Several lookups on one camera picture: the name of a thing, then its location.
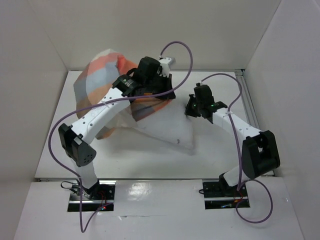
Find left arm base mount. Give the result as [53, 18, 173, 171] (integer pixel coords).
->
[60, 180, 116, 213]

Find aluminium rail frame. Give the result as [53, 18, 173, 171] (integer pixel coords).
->
[234, 69, 260, 129]

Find white pillow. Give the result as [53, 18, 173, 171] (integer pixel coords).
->
[115, 97, 194, 149]

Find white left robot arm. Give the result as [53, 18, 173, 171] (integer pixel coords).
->
[58, 56, 176, 200]

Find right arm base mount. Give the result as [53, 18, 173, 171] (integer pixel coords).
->
[198, 179, 250, 210]

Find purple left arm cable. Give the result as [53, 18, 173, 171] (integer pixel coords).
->
[48, 41, 194, 233]

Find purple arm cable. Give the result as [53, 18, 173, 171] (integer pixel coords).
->
[48, 41, 194, 233]
[198, 73, 274, 223]

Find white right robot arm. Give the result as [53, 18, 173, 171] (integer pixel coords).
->
[185, 83, 281, 196]

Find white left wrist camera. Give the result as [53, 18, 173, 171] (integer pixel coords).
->
[158, 57, 176, 77]

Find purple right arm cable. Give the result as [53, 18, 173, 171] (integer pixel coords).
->
[198, 73, 274, 223]

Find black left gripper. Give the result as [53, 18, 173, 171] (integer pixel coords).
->
[145, 72, 176, 101]

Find orange grey checked pillowcase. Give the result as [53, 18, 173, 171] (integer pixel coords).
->
[73, 48, 171, 140]

